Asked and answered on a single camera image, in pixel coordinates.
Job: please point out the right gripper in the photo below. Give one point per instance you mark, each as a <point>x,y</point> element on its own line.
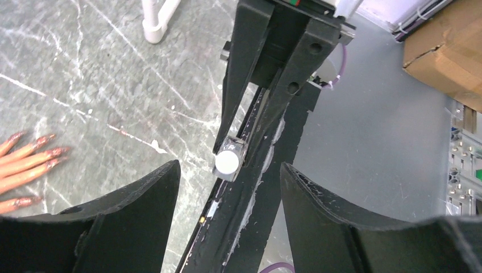
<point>276,45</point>

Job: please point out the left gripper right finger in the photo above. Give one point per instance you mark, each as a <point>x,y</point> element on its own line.
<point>327,233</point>

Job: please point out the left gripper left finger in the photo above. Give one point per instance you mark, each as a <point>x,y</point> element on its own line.
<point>125,230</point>

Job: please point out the clear nail polish bottle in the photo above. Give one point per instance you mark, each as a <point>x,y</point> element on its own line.
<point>229,159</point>

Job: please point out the mannequin practice hand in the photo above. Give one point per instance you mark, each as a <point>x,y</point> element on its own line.
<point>28,163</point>

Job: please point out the white pvc pipe frame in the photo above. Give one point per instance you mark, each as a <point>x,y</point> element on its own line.
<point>155,22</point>

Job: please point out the cardboard box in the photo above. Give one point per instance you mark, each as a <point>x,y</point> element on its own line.
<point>445,53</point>

